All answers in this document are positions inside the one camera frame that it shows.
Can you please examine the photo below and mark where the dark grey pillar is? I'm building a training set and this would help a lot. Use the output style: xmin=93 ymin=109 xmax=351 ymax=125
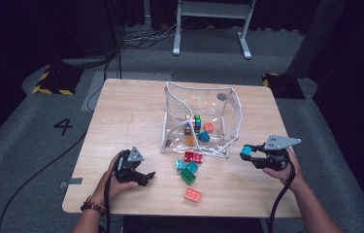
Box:
xmin=285 ymin=0 xmax=347 ymax=79

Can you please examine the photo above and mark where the black yellow striped base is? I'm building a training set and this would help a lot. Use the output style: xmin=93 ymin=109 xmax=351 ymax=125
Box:
xmin=261 ymin=72 xmax=306 ymax=100
xmin=32 ymin=66 xmax=83 ymax=96

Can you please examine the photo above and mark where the green toy brick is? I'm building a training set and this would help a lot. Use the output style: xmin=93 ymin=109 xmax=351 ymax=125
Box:
xmin=180 ymin=168 xmax=197 ymax=185

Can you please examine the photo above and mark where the black stand pole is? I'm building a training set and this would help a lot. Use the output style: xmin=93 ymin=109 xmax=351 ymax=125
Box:
xmin=104 ymin=0 xmax=123 ymax=57

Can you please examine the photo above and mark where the person's dark clothing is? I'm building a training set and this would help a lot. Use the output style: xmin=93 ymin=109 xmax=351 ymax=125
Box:
xmin=122 ymin=216 xmax=265 ymax=233

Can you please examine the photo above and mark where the grey tape piece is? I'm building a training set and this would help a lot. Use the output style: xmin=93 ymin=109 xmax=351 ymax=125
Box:
xmin=59 ymin=177 xmax=83 ymax=189

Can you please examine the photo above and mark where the white metal stand frame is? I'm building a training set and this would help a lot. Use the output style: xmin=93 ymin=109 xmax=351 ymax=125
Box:
xmin=172 ymin=0 xmax=257 ymax=60

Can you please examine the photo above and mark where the bundle of floor cables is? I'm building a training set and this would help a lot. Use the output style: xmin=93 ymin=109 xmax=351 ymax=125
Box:
xmin=119 ymin=18 xmax=183 ymax=50

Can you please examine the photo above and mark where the dark teal toy brick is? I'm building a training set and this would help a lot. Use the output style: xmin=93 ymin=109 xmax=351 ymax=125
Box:
xmin=198 ymin=130 xmax=211 ymax=144

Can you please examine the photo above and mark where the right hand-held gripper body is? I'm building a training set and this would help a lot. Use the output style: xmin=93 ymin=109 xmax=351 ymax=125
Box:
xmin=253 ymin=134 xmax=303 ymax=172

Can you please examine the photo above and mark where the grey flat stand base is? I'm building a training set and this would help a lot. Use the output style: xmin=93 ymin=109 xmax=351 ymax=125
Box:
xmin=61 ymin=57 xmax=116 ymax=67

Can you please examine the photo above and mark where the clear plastic bag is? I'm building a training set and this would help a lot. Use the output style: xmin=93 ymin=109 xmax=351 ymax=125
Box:
xmin=160 ymin=81 xmax=243 ymax=159

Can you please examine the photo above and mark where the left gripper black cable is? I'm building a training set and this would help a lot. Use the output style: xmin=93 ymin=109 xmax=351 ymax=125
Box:
xmin=103 ymin=161 xmax=113 ymax=233

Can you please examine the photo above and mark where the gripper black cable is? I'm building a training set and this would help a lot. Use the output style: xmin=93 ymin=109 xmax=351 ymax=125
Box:
xmin=266 ymin=161 xmax=297 ymax=233
xmin=103 ymin=161 xmax=113 ymax=233

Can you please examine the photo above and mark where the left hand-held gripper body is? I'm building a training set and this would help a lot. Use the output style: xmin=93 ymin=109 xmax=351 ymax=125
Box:
xmin=114 ymin=146 xmax=146 ymax=186

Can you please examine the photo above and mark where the multicoloured puzzle cube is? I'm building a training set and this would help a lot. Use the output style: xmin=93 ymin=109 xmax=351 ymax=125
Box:
xmin=183 ymin=114 xmax=202 ymax=136

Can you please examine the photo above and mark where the coral toy brick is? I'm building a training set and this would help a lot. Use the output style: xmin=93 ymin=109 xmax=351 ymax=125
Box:
xmin=183 ymin=187 xmax=203 ymax=204

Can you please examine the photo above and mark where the beaded bracelet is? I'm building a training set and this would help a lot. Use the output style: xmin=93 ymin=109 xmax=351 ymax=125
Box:
xmin=81 ymin=195 xmax=107 ymax=216

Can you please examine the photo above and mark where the long black floor cable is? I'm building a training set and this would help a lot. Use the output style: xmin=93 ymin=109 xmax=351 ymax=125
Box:
xmin=0 ymin=129 xmax=88 ymax=233

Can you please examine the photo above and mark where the person's right hand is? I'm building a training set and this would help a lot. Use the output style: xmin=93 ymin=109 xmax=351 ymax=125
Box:
xmin=262 ymin=147 xmax=307 ymax=192

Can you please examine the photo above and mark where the person's left hand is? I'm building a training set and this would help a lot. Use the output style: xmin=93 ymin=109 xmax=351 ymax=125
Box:
xmin=90 ymin=153 xmax=140 ymax=207

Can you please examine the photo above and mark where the turquoise toy brick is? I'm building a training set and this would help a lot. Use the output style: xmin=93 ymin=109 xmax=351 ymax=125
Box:
xmin=186 ymin=160 xmax=200 ymax=174

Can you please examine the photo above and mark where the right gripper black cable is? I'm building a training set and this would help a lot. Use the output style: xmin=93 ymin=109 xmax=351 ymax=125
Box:
xmin=266 ymin=161 xmax=297 ymax=233

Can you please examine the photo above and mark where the looped black floor cable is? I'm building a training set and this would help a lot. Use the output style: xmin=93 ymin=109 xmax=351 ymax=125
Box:
xmin=86 ymin=48 xmax=122 ymax=113

